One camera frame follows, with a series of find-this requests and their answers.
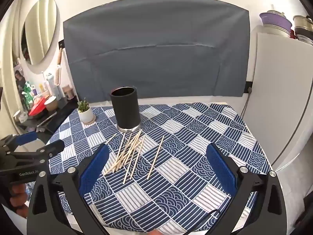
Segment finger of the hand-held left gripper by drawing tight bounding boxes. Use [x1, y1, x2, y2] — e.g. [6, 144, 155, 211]
[0, 131, 38, 152]
[5, 139, 65, 163]

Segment pink jar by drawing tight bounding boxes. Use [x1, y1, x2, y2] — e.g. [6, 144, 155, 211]
[62, 85, 73, 100]

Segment small potted green plant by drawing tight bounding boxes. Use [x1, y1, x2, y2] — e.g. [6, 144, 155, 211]
[77, 98, 96, 123]

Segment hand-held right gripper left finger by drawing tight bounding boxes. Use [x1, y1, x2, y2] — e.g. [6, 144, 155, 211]
[26, 143, 110, 235]

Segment grey backdrop cloth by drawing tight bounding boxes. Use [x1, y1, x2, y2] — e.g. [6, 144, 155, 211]
[63, 0, 251, 102]

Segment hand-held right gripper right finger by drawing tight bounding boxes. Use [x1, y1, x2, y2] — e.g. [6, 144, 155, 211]
[205, 143, 287, 235]

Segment beige bowl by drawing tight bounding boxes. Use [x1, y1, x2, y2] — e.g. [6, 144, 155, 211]
[45, 97, 58, 112]

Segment person's left hand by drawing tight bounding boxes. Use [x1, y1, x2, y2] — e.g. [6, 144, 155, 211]
[11, 183, 29, 218]

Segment white cabinet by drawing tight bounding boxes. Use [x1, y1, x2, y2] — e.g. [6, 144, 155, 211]
[252, 26, 313, 169]

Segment oval wall mirror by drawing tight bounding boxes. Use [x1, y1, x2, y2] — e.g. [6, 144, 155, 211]
[21, 0, 60, 65]

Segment pile of wooden skewers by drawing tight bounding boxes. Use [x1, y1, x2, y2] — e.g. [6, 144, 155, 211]
[103, 130, 146, 184]

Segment green bottle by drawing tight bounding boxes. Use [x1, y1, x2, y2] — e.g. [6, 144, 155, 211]
[22, 81, 35, 110]

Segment wooden handled hairbrush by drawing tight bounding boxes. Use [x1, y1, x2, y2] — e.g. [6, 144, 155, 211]
[54, 48, 63, 86]

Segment black cylindrical utensil holder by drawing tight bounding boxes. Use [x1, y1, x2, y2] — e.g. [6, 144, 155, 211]
[110, 86, 142, 133]

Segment blue white patterned tablecloth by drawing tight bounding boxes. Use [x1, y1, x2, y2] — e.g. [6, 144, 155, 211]
[48, 102, 272, 234]

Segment stacked metal pots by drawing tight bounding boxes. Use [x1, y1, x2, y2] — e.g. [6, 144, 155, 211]
[293, 15, 313, 45]

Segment thin wooden skewer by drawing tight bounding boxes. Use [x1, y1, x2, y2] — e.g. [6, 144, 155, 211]
[147, 135, 165, 180]

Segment black power cable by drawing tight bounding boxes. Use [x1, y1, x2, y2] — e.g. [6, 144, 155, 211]
[241, 87, 252, 118]

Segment pale blue bottle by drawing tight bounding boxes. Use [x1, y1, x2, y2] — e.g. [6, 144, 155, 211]
[46, 73, 58, 96]

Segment red plastic item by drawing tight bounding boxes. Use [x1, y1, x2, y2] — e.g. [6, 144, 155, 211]
[29, 98, 48, 115]

